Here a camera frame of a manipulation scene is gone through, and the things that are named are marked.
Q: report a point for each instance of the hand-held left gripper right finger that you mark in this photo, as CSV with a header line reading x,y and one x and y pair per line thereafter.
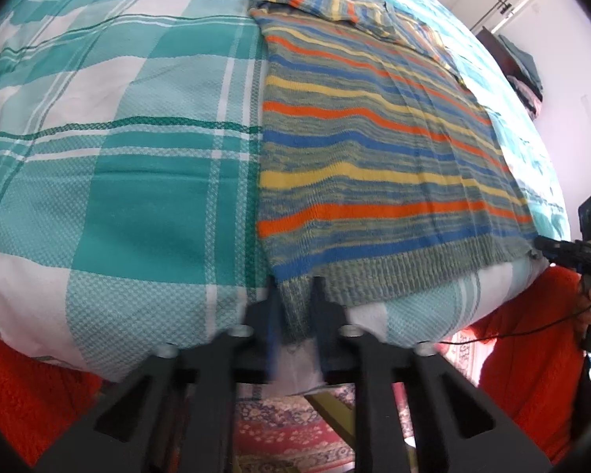
x,y
319,325

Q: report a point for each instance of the teal checked bed cover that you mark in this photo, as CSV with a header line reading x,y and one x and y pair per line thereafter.
x,y
128,157

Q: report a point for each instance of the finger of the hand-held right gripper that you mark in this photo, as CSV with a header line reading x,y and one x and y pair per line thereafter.
x,y
569,258
554,245

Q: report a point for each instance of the striped knit sweater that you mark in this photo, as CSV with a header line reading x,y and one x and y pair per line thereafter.
x,y
374,157

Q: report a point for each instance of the yellow book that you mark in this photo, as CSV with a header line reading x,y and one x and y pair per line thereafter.
x,y
335,414

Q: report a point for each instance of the red patterned rug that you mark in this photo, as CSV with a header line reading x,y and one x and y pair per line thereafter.
x,y
276,433

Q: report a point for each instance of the grey folded clothes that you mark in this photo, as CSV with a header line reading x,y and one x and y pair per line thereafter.
x,y
524,66

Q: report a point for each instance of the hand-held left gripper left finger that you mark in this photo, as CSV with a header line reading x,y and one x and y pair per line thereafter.
x,y
272,325

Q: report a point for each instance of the person's red fleece clothing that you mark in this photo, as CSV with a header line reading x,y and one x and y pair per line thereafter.
x,y
522,354

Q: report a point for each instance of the dark wooden dresser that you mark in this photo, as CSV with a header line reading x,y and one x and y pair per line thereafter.
x,y
492,49

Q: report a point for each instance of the colourful clothes pile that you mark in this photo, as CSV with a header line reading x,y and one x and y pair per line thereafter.
x,y
527,96

